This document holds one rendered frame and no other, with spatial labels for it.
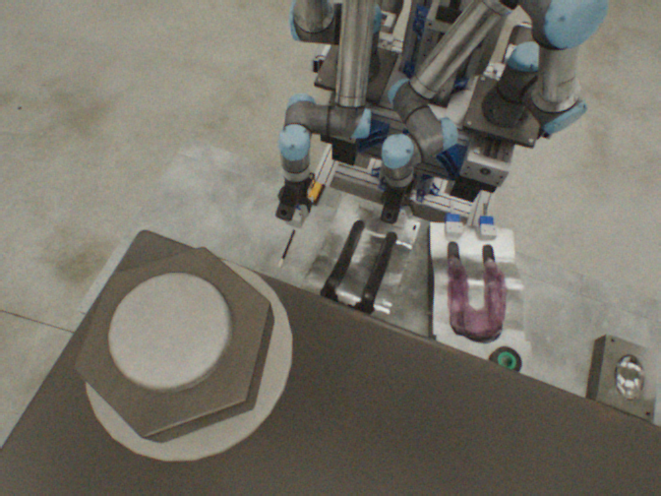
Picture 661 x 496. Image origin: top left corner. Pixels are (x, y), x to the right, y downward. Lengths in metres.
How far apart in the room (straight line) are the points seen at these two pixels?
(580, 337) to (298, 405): 1.49
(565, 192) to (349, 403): 2.74
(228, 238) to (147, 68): 1.86
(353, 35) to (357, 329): 1.01
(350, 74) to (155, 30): 2.42
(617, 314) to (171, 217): 1.44
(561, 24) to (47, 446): 1.06
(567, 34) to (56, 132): 2.67
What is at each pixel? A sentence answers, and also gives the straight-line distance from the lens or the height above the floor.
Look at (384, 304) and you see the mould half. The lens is 1.45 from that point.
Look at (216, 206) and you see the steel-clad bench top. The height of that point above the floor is 0.80.
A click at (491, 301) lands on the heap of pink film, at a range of 1.55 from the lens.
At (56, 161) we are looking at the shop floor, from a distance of 3.11.
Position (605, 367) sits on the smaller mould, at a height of 0.87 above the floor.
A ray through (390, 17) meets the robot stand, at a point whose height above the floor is 0.99.
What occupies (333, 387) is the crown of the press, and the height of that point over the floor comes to 2.01.
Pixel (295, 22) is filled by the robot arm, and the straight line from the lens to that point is 1.60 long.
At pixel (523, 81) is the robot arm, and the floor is 1.23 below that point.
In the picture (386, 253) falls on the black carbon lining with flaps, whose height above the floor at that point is 0.88.
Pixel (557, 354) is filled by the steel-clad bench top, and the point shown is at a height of 0.80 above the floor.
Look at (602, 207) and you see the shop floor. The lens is 3.03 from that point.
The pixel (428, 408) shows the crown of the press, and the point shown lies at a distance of 0.30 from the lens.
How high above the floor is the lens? 2.29
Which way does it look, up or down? 65 degrees down
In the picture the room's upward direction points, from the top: 2 degrees clockwise
